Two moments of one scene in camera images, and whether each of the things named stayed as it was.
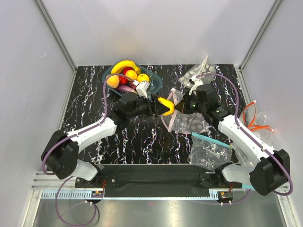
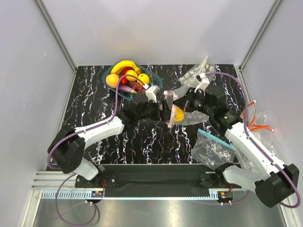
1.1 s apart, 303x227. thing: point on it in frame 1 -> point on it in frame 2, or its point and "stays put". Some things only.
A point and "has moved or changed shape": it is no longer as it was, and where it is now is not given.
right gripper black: [182, 106] stays put
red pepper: [123, 79] stays put
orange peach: [112, 81] stays put
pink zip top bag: [177, 121] has moved or changed shape
